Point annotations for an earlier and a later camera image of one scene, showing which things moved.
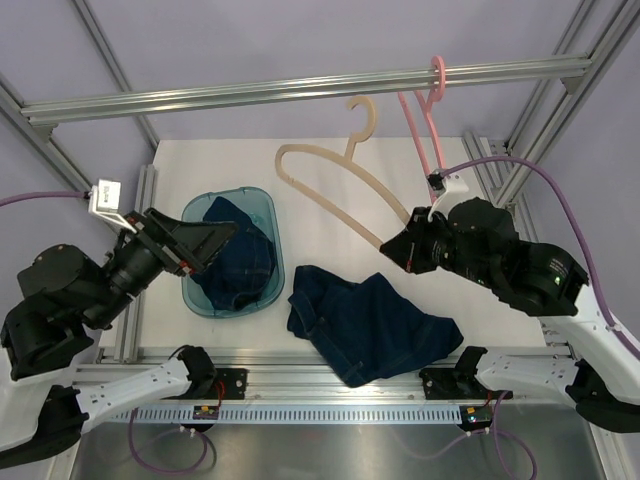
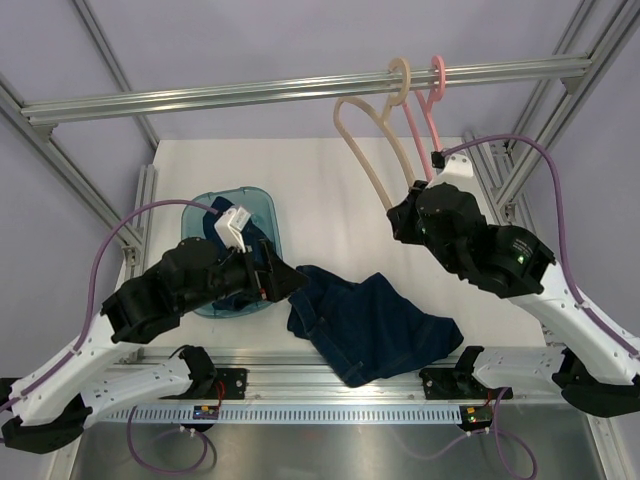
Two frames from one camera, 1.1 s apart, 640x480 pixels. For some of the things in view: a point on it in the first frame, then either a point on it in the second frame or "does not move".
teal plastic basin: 258,204 does not move
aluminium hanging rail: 43,118 does not move
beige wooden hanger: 346,162 to 388,127
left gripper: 198,242 to 284,279
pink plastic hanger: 428,110 does not move
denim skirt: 367,329 does not move
